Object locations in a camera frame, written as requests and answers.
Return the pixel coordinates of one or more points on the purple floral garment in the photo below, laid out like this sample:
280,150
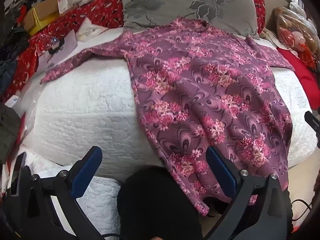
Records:
200,85

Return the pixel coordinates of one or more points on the yellow cardboard box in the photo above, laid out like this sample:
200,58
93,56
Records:
42,15

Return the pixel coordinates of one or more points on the white packet with pink label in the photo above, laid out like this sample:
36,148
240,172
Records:
63,2

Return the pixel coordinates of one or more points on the person's black trouser leg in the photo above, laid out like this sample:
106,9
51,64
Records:
155,202

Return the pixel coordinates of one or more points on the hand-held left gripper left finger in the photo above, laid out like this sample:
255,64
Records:
83,173

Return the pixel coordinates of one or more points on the red cushion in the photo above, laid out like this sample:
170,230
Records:
302,72

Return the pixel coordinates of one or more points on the dark olive cloth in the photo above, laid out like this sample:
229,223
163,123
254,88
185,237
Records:
8,132

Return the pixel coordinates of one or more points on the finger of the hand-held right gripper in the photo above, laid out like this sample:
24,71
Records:
313,120

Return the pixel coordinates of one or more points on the white quilted bedspread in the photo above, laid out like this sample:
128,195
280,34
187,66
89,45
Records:
82,110

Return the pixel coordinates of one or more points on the white booklet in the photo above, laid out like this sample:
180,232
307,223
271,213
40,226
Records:
67,46

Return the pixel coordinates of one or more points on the grey floral pillow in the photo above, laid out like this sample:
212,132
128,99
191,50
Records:
175,2

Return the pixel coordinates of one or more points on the clear bag of toys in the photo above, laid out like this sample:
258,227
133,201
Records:
292,30

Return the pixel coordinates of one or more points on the red printed blanket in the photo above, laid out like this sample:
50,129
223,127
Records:
100,12

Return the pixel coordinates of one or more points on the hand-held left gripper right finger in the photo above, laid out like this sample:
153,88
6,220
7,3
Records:
220,172

